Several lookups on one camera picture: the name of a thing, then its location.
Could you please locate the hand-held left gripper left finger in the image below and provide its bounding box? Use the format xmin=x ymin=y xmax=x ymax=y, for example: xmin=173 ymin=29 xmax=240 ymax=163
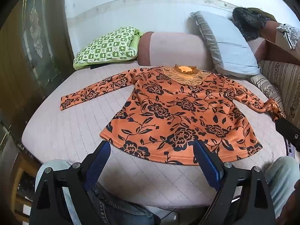
xmin=29 ymin=141 xmax=112 ymax=225

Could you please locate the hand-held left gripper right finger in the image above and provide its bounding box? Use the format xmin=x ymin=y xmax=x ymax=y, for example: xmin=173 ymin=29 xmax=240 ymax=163
xmin=192 ymin=140 xmax=277 ymax=225

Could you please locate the orange floral long-sleeve shirt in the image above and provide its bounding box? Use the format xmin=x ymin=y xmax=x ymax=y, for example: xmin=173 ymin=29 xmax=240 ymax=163
xmin=60 ymin=64 xmax=286 ymax=166

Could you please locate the pink quilted bed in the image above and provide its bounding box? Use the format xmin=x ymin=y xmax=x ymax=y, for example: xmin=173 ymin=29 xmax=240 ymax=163
xmin=21 ymin=61 xmax=300 ymax=207

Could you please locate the striped beige cushion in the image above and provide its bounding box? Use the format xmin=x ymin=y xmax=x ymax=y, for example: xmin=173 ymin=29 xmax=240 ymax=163
xmin=248 ymin=60 xmax=300 ymax=122

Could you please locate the white crumpled cloth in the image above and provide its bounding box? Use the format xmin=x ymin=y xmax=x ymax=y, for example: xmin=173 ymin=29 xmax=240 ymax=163
xmin=276 ymin=23 xmax=299 ymax=50

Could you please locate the grey white pillow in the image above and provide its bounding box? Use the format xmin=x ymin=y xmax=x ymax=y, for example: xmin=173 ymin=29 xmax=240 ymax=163
xmin=190 ymin=10 xmax=262 ymax=76

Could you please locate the dark fur collar coat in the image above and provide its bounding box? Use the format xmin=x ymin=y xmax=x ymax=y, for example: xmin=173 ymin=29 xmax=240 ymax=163
xmin=232 ymin=7 xmax=277 ymax=41

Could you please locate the pink bolster cushion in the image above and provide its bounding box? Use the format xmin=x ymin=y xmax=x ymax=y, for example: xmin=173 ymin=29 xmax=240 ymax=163
xmin=137 ymin=31 xmax=215 ymax=72

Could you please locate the green checkered pillow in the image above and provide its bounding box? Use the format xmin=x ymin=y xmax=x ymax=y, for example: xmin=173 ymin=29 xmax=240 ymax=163
xmin=73 ymin=26 xmax=144 ymax=70

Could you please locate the dark wooden wardrobe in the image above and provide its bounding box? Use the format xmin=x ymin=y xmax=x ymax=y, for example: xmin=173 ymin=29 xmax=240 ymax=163
xmin=0 ymin=0 xmax=75 ymax=134

